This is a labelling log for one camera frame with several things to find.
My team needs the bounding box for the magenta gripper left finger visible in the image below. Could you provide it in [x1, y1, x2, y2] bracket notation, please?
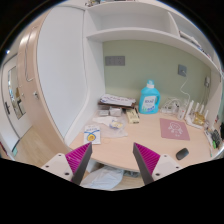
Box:
[65, 143, 92, 185]

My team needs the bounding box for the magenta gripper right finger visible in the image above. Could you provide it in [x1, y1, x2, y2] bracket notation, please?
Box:
[133, 143, 160, 185]

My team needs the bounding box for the black computer mouse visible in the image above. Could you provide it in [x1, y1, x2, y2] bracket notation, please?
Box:
[176, 148, 189, 160]

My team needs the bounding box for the pink mouse pad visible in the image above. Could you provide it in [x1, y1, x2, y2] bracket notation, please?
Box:
[160, 118, 190, 141]

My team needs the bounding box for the white card with yellow logo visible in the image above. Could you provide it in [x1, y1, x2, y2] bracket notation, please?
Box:
[84, 125, 101, 144]

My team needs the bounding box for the white plastic bag under desk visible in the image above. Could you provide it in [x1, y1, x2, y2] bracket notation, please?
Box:
[81, 166, 124, 190]

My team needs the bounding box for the yellow small box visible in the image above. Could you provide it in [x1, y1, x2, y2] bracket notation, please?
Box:
[126, 109, 140, 124]

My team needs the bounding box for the clear plastic bag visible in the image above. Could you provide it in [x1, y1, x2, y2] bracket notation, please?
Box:
[92, 116, 127, 138]

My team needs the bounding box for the small grey box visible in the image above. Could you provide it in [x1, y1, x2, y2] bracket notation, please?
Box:
[109, 107, 122, 117]

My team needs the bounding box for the blue detergent bottle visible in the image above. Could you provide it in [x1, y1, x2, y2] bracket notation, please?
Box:
[139, 80, 160, 114]

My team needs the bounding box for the stack of papers and books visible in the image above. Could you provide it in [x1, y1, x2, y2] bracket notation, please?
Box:
[99, 94, 136, 108]

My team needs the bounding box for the wooden door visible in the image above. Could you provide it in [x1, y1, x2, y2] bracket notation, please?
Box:
[1, 56, 31, 150]

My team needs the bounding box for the white charging cable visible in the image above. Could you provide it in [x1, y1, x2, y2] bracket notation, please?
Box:
[179, 75, 192, 103]

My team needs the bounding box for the grey wall outlet with plug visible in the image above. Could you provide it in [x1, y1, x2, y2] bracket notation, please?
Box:
[178, 65, 187, 77]

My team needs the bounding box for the grey wall socket panel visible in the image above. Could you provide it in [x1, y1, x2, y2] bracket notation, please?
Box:
[105, 56, 125, 66]

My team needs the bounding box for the white wall shelf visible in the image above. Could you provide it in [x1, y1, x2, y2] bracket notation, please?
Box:
[83, 0, 222, 78]

